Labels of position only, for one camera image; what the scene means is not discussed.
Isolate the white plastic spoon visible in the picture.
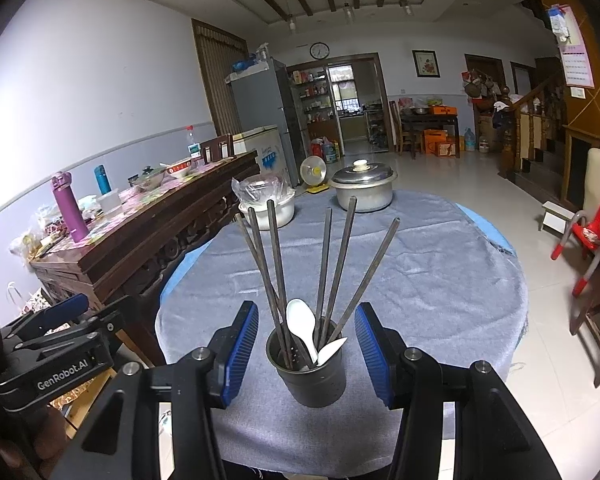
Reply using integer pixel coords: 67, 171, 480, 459
316, 337, 347, 366
286, 299, 317, 366

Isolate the black utensil holder cup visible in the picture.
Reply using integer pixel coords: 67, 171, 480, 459
265, 332, 347, 408

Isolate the person's left hand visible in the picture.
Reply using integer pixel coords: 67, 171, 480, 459
34, 408, 68, 460

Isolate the grey tablecloth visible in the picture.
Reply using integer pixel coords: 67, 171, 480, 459
156, 191, 528, 477

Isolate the carved dark wooden sideboard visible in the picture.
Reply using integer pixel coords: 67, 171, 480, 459
31, 151, 260, 366

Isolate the white bowl with plastic bag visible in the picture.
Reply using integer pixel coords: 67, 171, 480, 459
232, 174, 296, 231

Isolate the aluminium pot with lid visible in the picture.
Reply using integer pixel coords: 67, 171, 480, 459
328, 159, 396, 212

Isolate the clear plastic container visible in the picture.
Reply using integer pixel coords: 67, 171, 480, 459
97, 190, 122, 217

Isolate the purple thermos bottle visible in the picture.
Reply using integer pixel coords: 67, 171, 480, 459
50, 171, 88, 242

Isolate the red and white bowl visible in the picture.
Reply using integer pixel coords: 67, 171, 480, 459
166, 157, 193, 179

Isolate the small white electric fan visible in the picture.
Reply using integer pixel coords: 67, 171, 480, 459
299, 155, 328, 194

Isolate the teal thermos bottle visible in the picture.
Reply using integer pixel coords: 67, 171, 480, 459
94, 165, 111, 195

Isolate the clear plastic water bottle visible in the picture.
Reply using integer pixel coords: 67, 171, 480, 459
185, 125, 204, 167

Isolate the white chest freezer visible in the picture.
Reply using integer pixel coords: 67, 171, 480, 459
233, 125, 291, 183

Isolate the white step stool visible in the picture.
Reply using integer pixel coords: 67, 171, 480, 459
540, 200, 574, 234

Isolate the dark dining table background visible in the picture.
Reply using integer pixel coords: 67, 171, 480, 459
396, 105, 462, 159

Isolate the red plastic child chair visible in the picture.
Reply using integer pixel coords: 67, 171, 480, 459
550, 206, 600, 298

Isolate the grey refrigerator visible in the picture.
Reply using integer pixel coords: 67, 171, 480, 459
225, 58, 306, 188

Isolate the beige armchair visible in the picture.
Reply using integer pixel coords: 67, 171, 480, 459
583, 148, 600, 216

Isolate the framed wall picture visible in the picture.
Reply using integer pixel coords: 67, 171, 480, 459
412, 50, 440, 78

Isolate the round wall clock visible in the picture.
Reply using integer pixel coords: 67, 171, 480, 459
309, 41, 330, 61

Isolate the wall calendar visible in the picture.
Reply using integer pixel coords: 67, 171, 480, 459
547, 6, 595, 89

